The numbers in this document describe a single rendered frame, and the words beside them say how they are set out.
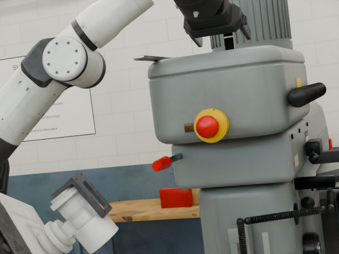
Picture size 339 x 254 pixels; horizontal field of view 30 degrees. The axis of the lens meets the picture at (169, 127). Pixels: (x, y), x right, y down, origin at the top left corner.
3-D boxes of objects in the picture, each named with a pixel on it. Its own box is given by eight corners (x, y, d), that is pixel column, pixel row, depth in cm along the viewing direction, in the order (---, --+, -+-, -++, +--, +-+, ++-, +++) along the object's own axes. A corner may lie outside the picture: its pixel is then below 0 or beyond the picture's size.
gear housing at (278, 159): (296, 182, 119) (290, 129, 118) (173, 191, 127) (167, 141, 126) (313, 158, 151) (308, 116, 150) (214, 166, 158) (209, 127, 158)
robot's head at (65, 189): (72, 243, 107) (102, 219, 105) (38, 205, 107) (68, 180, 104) (86, 228, 113) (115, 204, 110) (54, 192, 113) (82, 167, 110)
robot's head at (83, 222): (77, 266, 106) (117, 233, 106) (37, 221, 106) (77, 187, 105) (82, 256, 113) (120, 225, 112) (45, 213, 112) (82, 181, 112)
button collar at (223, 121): (228, 141, 110) (224, 107, 110) (195, 144, 112) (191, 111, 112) (231, 139, 112) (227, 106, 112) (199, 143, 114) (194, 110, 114)
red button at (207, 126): (218, 137, 108) (215, 114, 108) (195, 140, 109) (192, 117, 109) (222, 135, 111) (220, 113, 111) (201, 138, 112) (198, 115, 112)
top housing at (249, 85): (288, 134, 109) (277, 42, 108) (146, 148, 117) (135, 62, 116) (313, 115, 154) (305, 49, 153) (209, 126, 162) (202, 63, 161)
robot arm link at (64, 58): (71, 28, 122) (0, 116, 124) (45, 12, 110) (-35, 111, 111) (114, 66, 120) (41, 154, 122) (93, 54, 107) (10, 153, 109)
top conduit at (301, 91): (308, 106, 110) (306, 86, 110) (284, 109, 112) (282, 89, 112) (327, 96, 153) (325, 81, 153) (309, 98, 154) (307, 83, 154)
